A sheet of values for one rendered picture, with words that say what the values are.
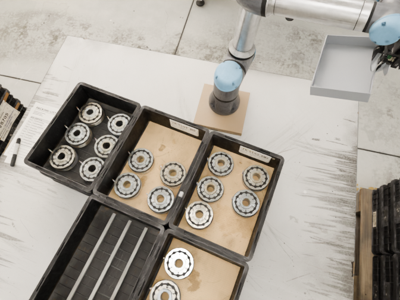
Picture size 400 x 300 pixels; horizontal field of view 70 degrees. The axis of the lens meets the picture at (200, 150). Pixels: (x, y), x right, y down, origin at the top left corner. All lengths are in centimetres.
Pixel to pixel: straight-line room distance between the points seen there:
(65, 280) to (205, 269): 49
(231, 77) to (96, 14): 204
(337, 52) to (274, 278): 94
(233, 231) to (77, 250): 57
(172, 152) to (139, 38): 171
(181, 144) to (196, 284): 53
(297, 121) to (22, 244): 132
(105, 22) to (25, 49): 72
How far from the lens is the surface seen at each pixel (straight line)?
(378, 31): 89
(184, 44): 264
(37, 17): 325
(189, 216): 108
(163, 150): 119
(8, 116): 214
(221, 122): 136
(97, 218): 118
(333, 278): 132
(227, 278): 109
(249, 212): 109
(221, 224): 110
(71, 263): 119
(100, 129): 130
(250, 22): 116
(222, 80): 121
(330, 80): 125
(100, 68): 166
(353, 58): 133
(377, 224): 201
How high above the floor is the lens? 192
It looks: 67 degrees down
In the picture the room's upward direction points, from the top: 2 degrees counter-clockwise
